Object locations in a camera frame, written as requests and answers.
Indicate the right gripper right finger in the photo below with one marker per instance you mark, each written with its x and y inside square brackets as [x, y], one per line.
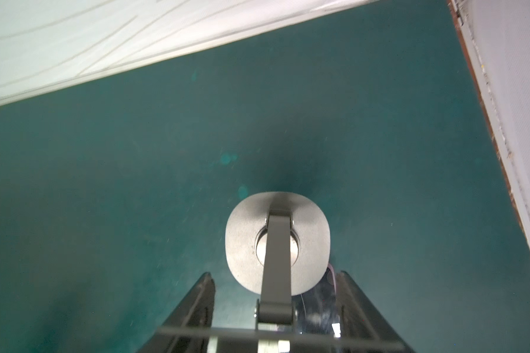
[359, 317]

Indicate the silver round phone stand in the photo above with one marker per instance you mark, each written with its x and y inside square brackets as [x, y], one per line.
[277, 245]

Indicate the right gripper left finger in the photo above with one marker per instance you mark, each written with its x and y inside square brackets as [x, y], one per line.
[194, 310]

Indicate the white edged phone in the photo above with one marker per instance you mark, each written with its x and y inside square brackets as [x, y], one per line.
[316, 310]

